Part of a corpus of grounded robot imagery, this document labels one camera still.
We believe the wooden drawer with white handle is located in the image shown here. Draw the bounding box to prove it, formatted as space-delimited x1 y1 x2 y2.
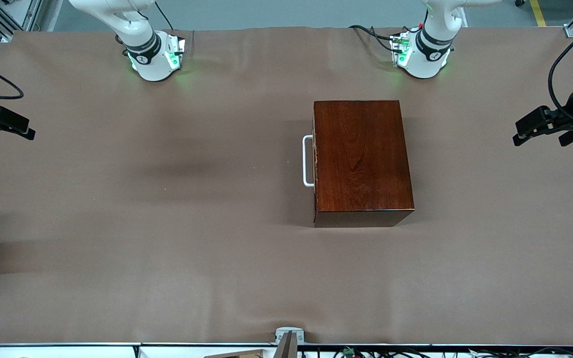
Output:
302 134 317 188

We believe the dark brown wooden cabinet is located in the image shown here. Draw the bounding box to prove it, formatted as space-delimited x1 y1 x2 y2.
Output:
313 100 415 228

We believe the brown table cover sheet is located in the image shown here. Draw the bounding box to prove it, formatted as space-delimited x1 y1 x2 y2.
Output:
0 26 573 346

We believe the light wooden board piece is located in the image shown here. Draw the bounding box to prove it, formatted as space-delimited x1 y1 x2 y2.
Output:
204 350 265 358

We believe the black arm base cable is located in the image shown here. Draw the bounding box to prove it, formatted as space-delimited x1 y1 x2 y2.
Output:
369 27 392 53
349 24 392 40

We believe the thin black base cable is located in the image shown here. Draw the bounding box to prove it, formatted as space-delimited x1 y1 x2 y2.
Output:
154 0 174 31

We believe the grey metal camera bracket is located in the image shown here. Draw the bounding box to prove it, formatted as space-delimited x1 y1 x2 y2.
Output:
275 327 304 358

